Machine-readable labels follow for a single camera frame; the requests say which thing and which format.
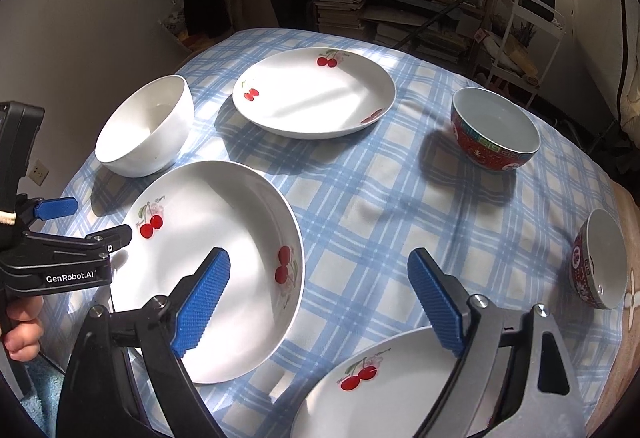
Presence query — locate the white cherry print plate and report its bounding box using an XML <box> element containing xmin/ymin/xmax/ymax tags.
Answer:
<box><xmin>232</xmin><ymin>48</ymin><xmax>397</xmax><ymax>140</ymax></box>
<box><xmin>290</xmin><ymin>325</ymin><xmax>473</xmax><ymax>438</ymax></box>
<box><xmin>107</xmin><ymin>160</ymin><xmax>306</xmax><ymax>386</ymax></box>

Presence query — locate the blue plaid tablecloth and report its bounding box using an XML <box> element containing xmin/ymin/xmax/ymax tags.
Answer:
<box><xmin>37</xmin><ymin>28</ymin><xmax>623</xmax><ymax>438</ymax></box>

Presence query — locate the large red patterned bowl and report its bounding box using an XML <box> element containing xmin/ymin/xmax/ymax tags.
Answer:
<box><xmin>451</xmin><ymin>86</ymin><xmax>542</xmax><ymax>173</ymax></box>

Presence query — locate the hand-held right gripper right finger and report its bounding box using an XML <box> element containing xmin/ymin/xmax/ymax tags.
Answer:
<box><xmin>407</xmin><ymin>248</ymin><xmax>587</xmax><ymax>438</ymax></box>

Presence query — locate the small red patterned bowl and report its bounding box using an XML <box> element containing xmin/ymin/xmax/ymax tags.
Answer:
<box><xmin>570</xmin><ymin>208</ymin><xmax>629</xmax><ymax>310</ymax></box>

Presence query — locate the teal fluffy cloth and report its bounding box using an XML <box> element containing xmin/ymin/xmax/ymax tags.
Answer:
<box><xmin>24</xmin><ymin>357</ymin><xmax>67</xmax><ymax>438</ymax></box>

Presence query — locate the white quilt with black trim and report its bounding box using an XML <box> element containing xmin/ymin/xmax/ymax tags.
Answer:
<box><xmin>618</xmin><ymin>0</ymin><xmax>640</xmax><ymax>135</ymax></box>

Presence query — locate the wall socket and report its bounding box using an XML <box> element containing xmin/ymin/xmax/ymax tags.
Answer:
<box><xmin>29</xmin><ymin>159</ymin><xmax>50</xmax><ymax>187</ymax></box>

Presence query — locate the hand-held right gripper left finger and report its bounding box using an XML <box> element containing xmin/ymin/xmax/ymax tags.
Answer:
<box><xmin>56</xmin><ymin>247</ymin><xmax>232</xmax><ymax>438</ymax></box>

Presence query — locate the small patterned box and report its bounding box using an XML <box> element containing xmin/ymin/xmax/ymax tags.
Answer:
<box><xmin>159</xmin><ymin>12</ymin><xmax>189</xmax><ymax>41</ymax></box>

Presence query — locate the white metal cart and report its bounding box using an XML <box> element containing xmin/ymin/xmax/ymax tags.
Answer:
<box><xmin>482</xmin><ymin>0</ymin><xmax>567</xmax><ymax>99</ymax></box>

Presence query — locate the person's left hand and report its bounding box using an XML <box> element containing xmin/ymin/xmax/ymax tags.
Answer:
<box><xmin>0</xmin><ymin>295</ymin><xmax>44</xmax><ymax>362</ymax></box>

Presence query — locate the dark slanted pole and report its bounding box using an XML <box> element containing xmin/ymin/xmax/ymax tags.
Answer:
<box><xmin>394</xmin><ymin>0</ymin><xmax>522</xmax><ymax>49</ymax></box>

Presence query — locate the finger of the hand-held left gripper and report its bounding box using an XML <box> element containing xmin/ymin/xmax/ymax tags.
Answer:
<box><xmin>15</xmin><ymin>197</ymin><xmax>78</xmax><ymax>225</ymax></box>
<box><xmin>22</xmin><ymin>224</ymin><xmax>134</xmax><ymax>265</ymax></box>

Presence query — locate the plain white bowl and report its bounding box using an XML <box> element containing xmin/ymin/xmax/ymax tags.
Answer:
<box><xmin>95</xmin><ymin>74</ymin><xmax>195</xmax><ymax>179</ymax></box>

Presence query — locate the stack of old books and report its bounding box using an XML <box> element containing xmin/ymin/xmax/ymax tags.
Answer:
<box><xmin>314</xmin><ymin>0</ymin><xmax>368</xmax><ymax>38</ymax></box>

